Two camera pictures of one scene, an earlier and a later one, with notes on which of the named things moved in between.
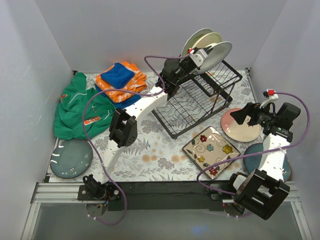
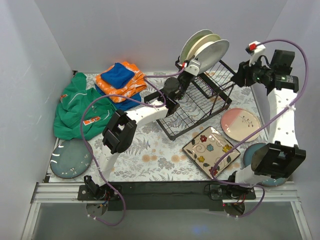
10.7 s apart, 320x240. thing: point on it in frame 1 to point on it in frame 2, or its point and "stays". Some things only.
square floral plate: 210,148 stays
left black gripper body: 189,61 to 186,75
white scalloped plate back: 220,52 stays
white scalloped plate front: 190,40 stays
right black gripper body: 251,116 to 240,75
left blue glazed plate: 71,158 stays
